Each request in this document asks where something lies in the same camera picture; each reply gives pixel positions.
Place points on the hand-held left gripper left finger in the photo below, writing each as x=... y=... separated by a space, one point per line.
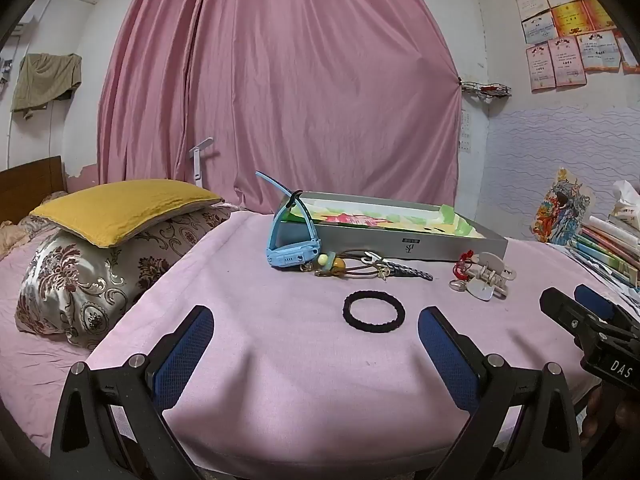
x=185 y=355

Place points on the beige hair claw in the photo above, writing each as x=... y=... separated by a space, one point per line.
x=487 y=270

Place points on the white folding desk lamp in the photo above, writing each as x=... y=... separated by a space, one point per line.
x=197 y=165

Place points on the painted paper sheet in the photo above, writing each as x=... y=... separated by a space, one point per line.
x=360 y=217

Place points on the yellow pillow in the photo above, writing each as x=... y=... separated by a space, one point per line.
x=125 y=212

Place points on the stack of books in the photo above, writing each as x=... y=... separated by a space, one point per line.
x=607 y=252

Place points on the olive hanging cloth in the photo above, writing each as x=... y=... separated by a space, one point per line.
x=45 y=80

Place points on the blue smartwatch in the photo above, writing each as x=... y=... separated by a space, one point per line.
x=292 y=252

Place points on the wooden headboard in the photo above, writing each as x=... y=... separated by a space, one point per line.
x=30 y=185

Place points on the pink curtain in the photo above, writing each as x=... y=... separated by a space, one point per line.
x=280 y=85

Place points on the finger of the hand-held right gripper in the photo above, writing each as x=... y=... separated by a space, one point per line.
x=592 y=302
x=562 y=310

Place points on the group of wall certificates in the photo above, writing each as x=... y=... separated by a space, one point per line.
x=570 y=25

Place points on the floral patterned pillow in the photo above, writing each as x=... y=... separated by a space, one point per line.
x=95 y=280

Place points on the person's right hand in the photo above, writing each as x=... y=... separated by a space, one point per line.
x=600 y=412

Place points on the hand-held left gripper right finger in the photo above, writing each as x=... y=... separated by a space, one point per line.
x=450 y=355

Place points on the small wall calendar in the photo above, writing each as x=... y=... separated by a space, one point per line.
x=466 y=132

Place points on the grey shallow box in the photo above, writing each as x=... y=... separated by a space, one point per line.
x=380 y=246

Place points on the colourful cartoon wall poster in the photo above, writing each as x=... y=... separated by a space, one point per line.
x=562 y=210

